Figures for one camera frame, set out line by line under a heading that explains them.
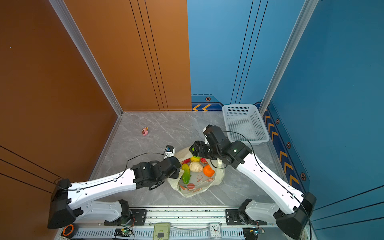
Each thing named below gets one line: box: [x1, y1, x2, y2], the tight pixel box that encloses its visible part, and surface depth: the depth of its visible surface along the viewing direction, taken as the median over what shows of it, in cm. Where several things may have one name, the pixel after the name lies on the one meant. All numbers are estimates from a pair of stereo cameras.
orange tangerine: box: [203, 164, 215, 178], surface depth 86 cm
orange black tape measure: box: [62, 224, 75, 239], surface depth 69 cm
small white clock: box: [208, 222, 223, 239], surface depth 70 cm
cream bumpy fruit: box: [189, 161, 204, 173], surface depth 87 cm
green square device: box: [153, 222, 171, 240], surface depth 70 cm
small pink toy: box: [141, 127, 149, 136], surface depth 107 cm
